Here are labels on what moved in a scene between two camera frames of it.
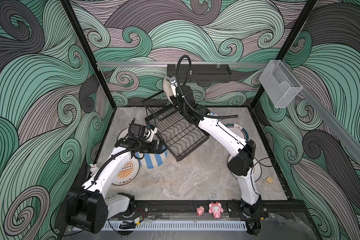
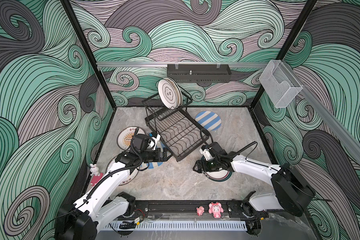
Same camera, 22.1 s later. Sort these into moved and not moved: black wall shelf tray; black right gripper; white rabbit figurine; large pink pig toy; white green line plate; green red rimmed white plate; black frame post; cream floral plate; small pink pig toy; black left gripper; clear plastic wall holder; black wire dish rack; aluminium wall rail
Moved: black left gripper; green red rimmed white plate; black right gripper; cream floral plate; white green line plate
Not moved: clear plastic wall holder; black wire dish rack; white rabbit figurine; black frame post; small pink pig toy; black wall shelf tray; aluminium wall rail; large pink pig toy
